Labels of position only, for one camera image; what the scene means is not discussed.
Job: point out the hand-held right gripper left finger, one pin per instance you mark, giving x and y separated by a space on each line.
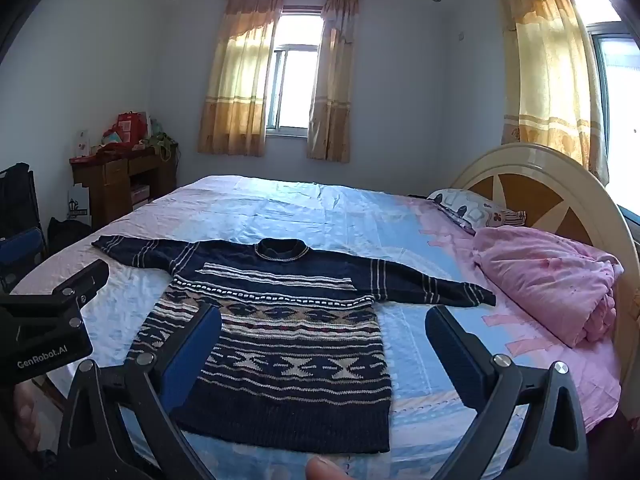
192 355

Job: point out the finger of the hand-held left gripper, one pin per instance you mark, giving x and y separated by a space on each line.
87 277

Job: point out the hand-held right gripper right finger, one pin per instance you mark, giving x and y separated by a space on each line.
452 360

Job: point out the navy patterned knit sweater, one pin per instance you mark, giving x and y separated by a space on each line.
305 320

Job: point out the person's left hand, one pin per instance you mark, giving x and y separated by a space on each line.
27 420

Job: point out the person's right hand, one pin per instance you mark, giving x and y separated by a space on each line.
326 470

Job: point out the black bag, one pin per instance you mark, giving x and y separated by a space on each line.
67 235

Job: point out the white printed carton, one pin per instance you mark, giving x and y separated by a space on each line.
79 206

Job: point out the brown wooden desk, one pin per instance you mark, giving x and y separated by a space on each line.
110 180

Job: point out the pink quilt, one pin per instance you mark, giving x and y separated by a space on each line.
540 280

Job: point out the white card box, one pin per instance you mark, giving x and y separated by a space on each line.
82 142

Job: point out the patterned pillow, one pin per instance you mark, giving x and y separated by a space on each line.
467 210

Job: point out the green bag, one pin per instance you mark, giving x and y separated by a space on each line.
162 145

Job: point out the red gift bag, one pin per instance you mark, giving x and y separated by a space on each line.
131 127

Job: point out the cream and brown headboard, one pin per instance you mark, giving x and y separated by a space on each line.
545 195

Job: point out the bed with blue-pink sheet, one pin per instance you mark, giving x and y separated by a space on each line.
320 210

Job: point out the orange yellow curtain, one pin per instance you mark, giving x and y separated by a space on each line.
332 90
235 85
545 60

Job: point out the sliding glass window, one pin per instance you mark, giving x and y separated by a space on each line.
295 75

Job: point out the large side window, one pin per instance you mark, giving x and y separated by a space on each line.
620 85

